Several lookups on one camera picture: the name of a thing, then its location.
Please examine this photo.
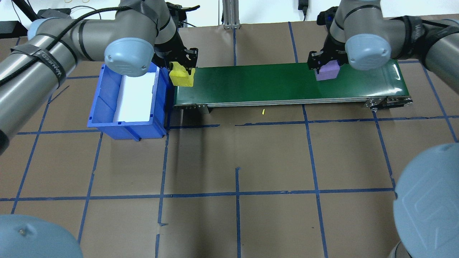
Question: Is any purple foam block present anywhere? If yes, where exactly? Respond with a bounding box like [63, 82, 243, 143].
[314, 60, 340, 81]

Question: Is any yellow foam block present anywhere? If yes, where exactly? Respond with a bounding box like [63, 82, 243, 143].
[169, 62, 195, 88]

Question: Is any white foam liner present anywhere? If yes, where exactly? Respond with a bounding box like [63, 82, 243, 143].
[113, 71, 159, 122]

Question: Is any green belt conveyor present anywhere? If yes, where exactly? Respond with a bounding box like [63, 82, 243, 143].
[173, 59, 413, 114]

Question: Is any white desk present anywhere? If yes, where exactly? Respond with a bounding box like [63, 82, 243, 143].
[0, 0, 459, 27]

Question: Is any blue plastic bin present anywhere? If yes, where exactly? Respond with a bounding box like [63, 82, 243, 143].
[87, 63, 171, 142]

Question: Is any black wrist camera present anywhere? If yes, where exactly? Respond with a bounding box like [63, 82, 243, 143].
[167, 3, 200, 27]
[317, 10, 337, 26]

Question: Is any aluminium upright post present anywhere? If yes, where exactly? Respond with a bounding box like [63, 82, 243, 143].
[222, 0, 241, 30]

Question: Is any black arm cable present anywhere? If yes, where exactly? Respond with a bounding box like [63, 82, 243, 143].
[0, 6, 124, 86]

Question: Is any black camera stand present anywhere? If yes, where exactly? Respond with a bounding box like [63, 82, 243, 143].
[0, 0, 40, 39]

